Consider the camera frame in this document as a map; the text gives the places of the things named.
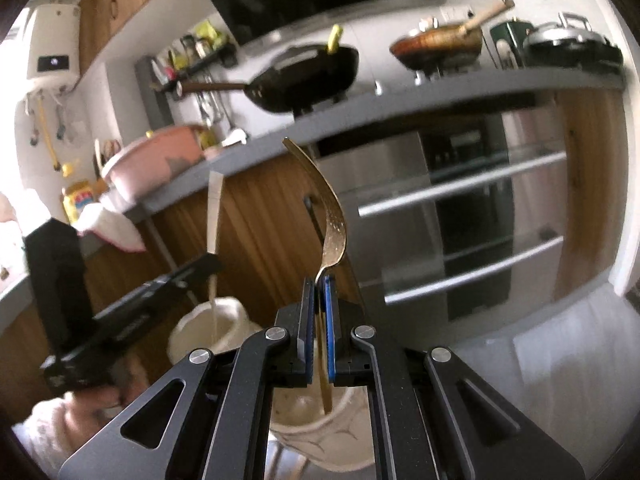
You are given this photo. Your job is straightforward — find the white ceramic double utensil holder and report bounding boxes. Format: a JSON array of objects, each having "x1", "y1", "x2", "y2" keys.
[{"x1": 167, "y1": 297, "x2": 374, "y2": 472}]

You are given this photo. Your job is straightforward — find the black wok with lid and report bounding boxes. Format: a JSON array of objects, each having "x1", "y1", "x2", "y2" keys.
[{"x1": 174, "y1": 24, "x2": 359, "y2": 116}]

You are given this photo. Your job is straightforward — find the white water heater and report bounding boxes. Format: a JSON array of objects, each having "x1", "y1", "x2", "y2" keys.
[{"x1": 24, "y1": 3, "x2": 81, "y2": 93}]

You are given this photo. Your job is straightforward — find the yellow gas hose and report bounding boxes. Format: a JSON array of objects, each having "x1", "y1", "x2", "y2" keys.
[{"x1": 34, "y1": 94, "x2": 62, "y2": 172}]

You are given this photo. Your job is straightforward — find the black electric griddle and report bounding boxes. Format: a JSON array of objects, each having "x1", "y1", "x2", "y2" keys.
[{"x1": 523, "y1": 12, "x2": 624, "y2": 70}]

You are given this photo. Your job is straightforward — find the brown frying pan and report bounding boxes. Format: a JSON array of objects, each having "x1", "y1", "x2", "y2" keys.
[{"x1": 390, "y1": 0, "x2": 514, "y2": 74}]

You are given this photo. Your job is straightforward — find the stainless steel oven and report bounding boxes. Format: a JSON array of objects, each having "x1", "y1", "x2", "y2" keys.
[{"x1": 312, "y1": 103, "x2": 567, "y2": 349}]

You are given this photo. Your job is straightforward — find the pink white towel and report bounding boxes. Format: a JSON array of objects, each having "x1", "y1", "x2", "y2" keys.
[{"x1": 72, "y1": 203, "x2": 146, "y2": 252}]

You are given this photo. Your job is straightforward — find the person's hand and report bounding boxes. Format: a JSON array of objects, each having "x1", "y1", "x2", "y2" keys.
[{"x1": 65, "y1": 353, "x2": 149, "y2": 439}]

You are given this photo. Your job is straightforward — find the gold fork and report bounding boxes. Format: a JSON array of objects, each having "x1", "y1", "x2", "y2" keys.
[{"x1": 282, "y1": 138, "x2": 347, "y2": 415}]

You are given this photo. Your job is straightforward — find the pink basin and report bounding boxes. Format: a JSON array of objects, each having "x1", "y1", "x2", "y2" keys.
[{"x1": 101, "y1": 125, "x2": 204, "y2": 204}]

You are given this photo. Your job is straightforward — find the wooden chopstick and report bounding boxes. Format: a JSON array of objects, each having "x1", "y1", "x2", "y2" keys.
[{"x1": 206, "y1": 169, "x2": 226, "y2": 344}]

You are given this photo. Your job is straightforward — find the black spice shelf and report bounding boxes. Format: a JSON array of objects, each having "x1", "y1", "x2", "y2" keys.
[{"x1": 150, "y1": 41, "x2": 240, "y2": 91}]

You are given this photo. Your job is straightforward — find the yellow oil bottle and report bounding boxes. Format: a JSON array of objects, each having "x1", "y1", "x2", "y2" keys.
[{"x1": 62, "y1": 180, "x2": 96, "y2": 223}]

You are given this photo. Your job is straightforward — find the green kettle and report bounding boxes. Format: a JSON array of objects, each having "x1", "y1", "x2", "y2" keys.
[{"x1": 490, "y1": 18, "x2": 534, "y2": 70}]

